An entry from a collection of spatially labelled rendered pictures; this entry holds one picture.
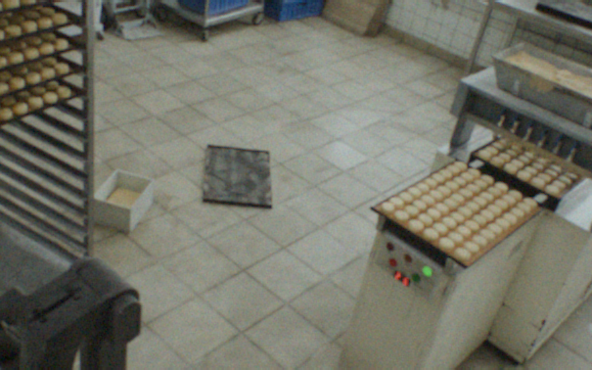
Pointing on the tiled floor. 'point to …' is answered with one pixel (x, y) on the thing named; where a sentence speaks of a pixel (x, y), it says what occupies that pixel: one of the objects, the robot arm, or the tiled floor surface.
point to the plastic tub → (122, 201)
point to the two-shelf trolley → (210, 15)
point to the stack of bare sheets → (237, 177)
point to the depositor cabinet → (548, 262)
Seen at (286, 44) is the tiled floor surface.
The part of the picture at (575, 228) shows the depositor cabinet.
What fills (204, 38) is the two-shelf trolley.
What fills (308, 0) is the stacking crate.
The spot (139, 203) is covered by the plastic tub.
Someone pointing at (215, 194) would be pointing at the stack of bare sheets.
